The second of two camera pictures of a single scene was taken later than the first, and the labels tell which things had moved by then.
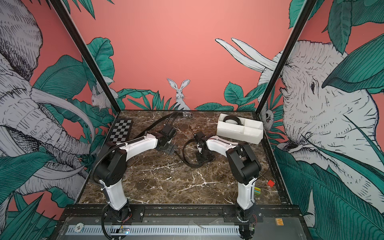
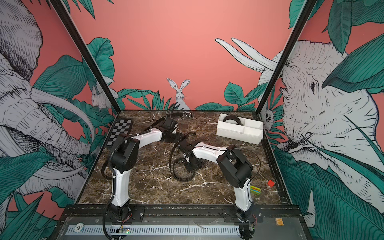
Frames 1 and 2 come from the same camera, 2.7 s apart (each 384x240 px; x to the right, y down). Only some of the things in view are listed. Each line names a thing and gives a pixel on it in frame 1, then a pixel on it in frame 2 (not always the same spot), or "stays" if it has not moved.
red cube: x=270 y=183 stays
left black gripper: x=171 y=150 to x=179 y=137
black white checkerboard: x=121 y=130 stays
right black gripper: x=199 y=158 to x=187 y=165
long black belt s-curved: x=234 y=117 stays
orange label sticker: x=279 y=221 stays
